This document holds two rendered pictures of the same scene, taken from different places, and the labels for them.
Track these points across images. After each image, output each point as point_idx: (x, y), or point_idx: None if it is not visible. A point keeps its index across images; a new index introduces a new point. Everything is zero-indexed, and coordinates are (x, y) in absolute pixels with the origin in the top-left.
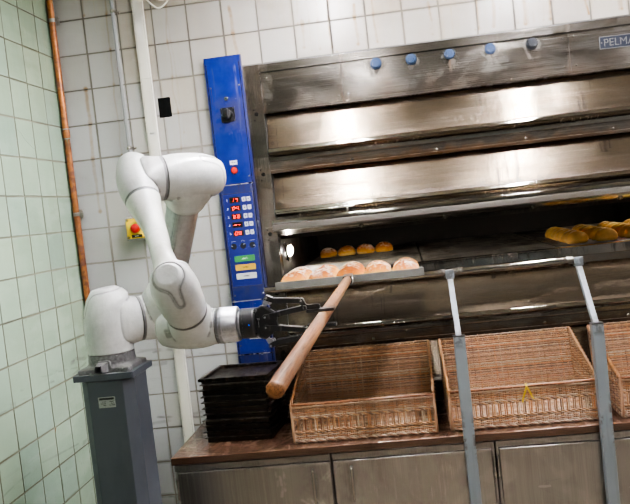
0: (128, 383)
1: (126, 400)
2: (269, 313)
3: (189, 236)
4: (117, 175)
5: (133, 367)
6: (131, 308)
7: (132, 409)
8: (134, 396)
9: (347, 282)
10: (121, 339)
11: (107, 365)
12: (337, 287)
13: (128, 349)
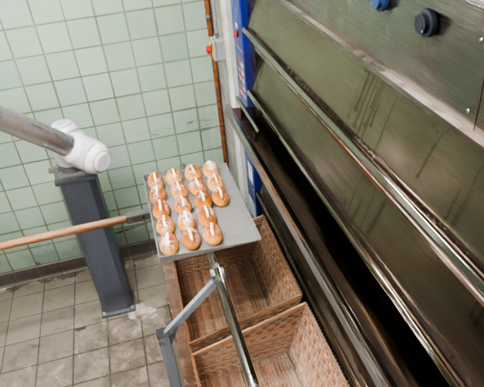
0: (62, 186)
1: (63, 194)
2: None
3: (9, 133)
4: None
5: (67, 178)
6: None
7: (67, 200)
8: (67, 194)
9: (80, 229)
10: (59, 160)
11: (56, 170)
12: (25, 236)
13: (66, 167)
